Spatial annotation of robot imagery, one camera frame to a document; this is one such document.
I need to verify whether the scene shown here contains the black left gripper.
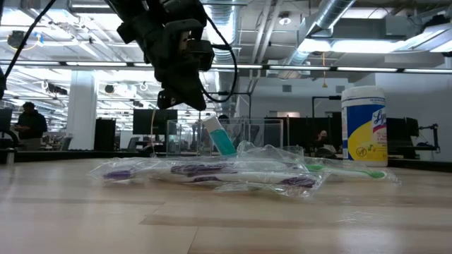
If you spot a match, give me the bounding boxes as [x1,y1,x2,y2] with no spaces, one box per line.
[116,13,208,111]

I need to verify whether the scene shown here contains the blue mouthwash bottle white cap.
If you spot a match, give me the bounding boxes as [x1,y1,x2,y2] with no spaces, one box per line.
[203,115,238,157]

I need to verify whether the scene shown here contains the purple toothbrush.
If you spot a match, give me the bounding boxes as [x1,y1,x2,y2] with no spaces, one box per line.
[151,168,331,198]
[88,157,308,184]

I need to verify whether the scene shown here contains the black computer monitor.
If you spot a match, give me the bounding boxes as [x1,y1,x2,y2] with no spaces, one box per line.
[0,107,13,133]
[132,109,179,135]

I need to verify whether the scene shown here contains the black cabinet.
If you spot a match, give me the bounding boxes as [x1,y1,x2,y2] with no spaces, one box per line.
[94,118,117,152]

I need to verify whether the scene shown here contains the clear acrylic organizer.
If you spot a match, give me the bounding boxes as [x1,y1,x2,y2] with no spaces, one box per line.
[165,118,284,157]

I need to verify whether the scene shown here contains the white building column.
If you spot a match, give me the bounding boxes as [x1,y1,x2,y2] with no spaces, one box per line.
[66,70,98,151]

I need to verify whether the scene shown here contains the black office partition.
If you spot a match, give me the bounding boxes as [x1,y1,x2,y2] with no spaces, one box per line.
[264,116,421,159]

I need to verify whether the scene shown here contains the black ceiling-mounted device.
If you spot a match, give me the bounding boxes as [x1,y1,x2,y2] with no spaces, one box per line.
[6,30,36,49]

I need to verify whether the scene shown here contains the blue yellow wipes canister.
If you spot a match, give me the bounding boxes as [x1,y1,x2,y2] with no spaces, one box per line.
[340,86,388,167]

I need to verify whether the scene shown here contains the long ceiling strip light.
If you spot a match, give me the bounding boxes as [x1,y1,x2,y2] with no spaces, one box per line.
[0,59,452,74]

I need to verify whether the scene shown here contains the bright ceiling light panel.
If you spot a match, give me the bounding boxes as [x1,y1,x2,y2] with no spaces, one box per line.
[298,37,400,54]

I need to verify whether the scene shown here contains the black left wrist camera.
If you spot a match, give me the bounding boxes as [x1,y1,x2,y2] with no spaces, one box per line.
[183,19,215,71]

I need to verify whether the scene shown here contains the black left wrist camera cable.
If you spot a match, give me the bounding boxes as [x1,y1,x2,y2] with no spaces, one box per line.
[201,13,238,104]

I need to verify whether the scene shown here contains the silver spiral air duct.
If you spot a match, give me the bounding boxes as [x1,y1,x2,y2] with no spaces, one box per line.
[203,0,241,117]

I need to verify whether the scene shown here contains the black background rig frame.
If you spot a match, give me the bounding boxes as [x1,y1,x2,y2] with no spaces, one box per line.
[311,95,343,119]

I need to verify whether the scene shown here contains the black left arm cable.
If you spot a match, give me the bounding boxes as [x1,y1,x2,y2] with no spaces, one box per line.
[0,0,57,82]

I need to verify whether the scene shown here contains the silver slanted air duct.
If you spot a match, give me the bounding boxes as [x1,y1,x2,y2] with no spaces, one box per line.
[282,0,356,68]

